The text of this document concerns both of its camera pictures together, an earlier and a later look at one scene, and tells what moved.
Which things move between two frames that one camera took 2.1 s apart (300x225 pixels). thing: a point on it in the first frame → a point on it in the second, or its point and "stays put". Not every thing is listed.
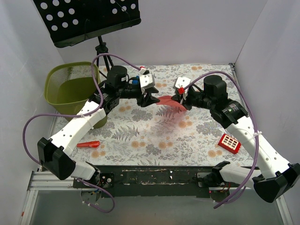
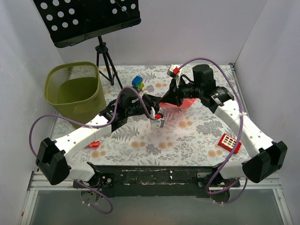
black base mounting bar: x=168 y=181 stays put
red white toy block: x=229 y=144 stays put
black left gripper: x=144 y=98 → x=148 y=103
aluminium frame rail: x=44 y=180 stays put
